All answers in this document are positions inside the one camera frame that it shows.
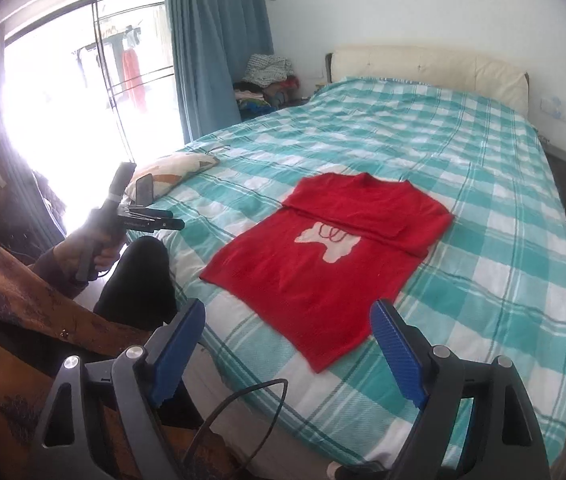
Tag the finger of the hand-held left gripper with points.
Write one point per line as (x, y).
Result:
(145, 209)
(155, 223)

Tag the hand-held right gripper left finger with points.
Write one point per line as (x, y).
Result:
(178, 350)

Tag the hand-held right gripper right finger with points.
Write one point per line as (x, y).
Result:
(398, 355)

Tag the red knit sweater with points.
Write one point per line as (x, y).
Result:
(343, 260)

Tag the person's left forearm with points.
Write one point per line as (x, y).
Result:
(38, 280)

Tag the pile of clothes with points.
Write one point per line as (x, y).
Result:
(268, 85)

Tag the person's left hand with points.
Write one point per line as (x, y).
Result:
(69, 255)

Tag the black phone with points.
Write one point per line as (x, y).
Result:
(145, 188)

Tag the patterned pillow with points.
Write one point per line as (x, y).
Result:
(178, 170)

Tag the person's black pants leg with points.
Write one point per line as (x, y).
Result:
(138, 285)

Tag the teal plaid bed sheet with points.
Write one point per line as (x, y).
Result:
(488, 270)

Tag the red hanging garment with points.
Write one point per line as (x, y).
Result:
(133, 77)

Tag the glass balcony door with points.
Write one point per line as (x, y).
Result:
(88, 85)

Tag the brown patterned jacket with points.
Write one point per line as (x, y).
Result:
(8, 400)

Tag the blue curtain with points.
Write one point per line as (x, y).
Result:
(213, 45)

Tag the dark nightstand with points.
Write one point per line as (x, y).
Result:
(563, 170)

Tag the cream padded headboard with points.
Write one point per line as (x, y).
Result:
(428, 67)

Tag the white wall socket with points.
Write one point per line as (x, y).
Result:
(554, 108)

